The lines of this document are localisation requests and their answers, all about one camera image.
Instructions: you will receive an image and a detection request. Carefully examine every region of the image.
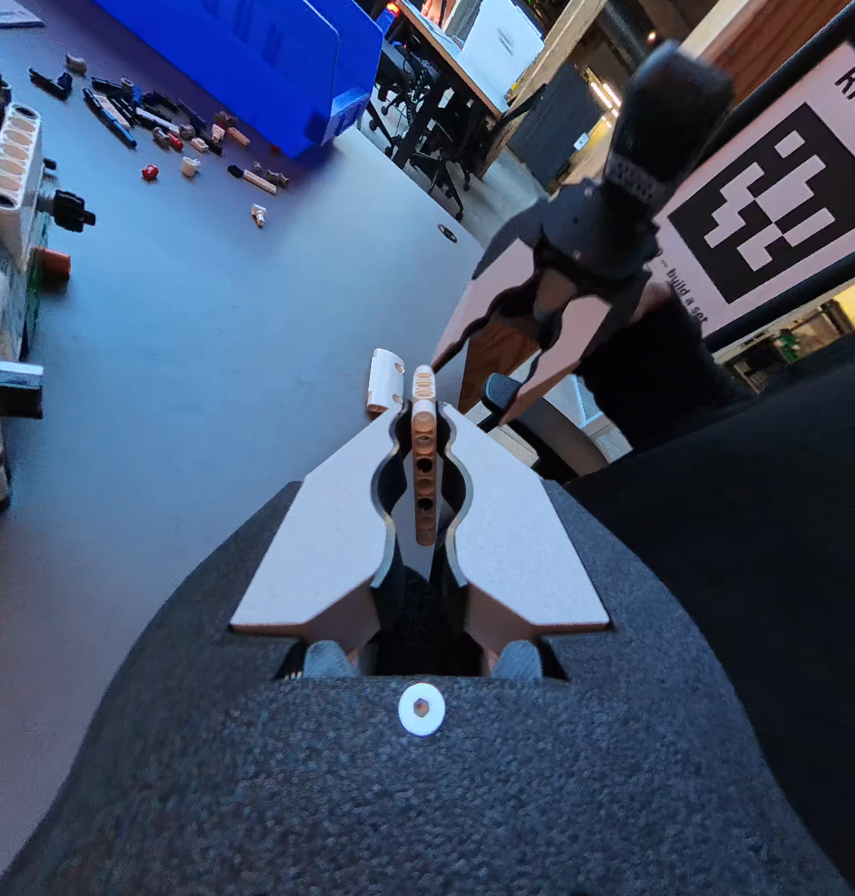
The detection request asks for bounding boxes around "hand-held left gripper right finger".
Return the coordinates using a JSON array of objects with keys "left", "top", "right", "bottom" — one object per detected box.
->
[{"left": 436, "top": 403, "right": 612, "bottom": 658}]

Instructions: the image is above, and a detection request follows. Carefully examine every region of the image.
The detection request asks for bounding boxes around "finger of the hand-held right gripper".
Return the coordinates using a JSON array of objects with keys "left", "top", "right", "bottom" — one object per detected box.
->
[
  {"left": 431, "top": 238, "right": 561, "bottom": 372},
  {"left": 501, "top": 269, "right": 673, "bottom": 427}
]

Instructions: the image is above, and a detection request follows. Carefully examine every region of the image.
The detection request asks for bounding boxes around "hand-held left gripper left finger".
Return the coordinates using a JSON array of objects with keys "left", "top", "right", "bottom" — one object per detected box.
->
[{"left": 230, "top": 405, "right": 409, "bottom": 665}]

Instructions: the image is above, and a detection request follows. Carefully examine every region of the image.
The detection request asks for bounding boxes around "white lego beam assembly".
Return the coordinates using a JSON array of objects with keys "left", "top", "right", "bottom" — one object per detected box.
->
[{"left": 366, "top": 348, "right": 439, "bottom": 547}]

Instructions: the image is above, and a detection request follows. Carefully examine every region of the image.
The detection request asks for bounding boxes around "person's right forearm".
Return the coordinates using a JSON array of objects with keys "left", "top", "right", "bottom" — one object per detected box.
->
[{"left": 578, "top": 301, "right": 757, "bottom": 449}]

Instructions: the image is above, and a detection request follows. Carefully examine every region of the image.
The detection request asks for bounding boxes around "pile of small lego pieces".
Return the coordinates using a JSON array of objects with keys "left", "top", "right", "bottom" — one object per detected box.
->
[{"left": 27, "top": 52, "right": 292, "bottom": 197}]

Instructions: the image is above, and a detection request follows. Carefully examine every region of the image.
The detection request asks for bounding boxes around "partly built lego truck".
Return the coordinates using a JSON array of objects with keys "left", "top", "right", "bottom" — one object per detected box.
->
[{"left": 0, "top": 66, "right": 98, "bottom": 515}]

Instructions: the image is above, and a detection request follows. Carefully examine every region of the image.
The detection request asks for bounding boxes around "wooden desk panel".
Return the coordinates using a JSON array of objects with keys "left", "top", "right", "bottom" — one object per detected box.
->
[{"left": 459, "top": 308, "right": 540, "bottom": 414}]

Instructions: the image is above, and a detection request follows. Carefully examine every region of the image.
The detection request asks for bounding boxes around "black office chair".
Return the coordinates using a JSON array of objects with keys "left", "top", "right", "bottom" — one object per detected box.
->
[
  {"left": 480, "top": 373, "right": 610, "bottom": 484},
  {"left": 368, "top": 38, "right": 474, "bottom": 221}
]

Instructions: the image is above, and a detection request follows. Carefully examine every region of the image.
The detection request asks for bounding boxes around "white box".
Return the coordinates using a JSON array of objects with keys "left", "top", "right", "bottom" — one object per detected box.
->
[{"left": 461, "top": 0, "right": 546, "bottom": 71}]

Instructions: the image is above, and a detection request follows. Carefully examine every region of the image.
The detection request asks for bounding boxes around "wooden table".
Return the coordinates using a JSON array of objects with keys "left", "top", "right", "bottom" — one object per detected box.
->
[{"left": 392, "top": 0, "right": 509, "bottom": 169}]

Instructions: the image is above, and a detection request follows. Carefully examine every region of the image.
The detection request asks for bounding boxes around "blue plastic bin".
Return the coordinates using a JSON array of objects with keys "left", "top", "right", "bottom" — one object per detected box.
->
[{"left": 91, "top": 0, "right": 385, "bottom": 159}]

